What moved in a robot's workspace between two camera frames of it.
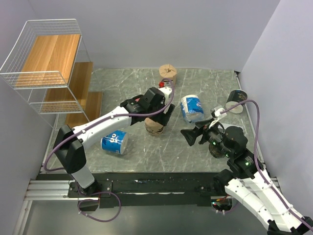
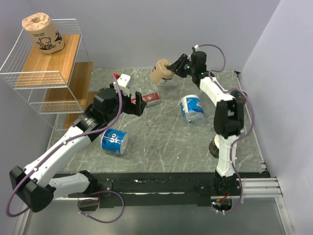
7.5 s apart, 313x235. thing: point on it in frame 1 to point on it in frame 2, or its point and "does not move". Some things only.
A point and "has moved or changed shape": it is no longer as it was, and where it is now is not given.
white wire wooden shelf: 49,65 does not move
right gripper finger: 204,123 to 179,63
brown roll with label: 167,71 has moved or changed shape
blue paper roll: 117,141 does not move
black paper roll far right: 234,97 does not move
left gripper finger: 163,119 to 140,104
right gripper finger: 191,134 to 182,73
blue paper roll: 191,108 does not move
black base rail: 149,190 does not move
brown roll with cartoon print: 153,128 to 39,26
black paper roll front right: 218,151 does not move
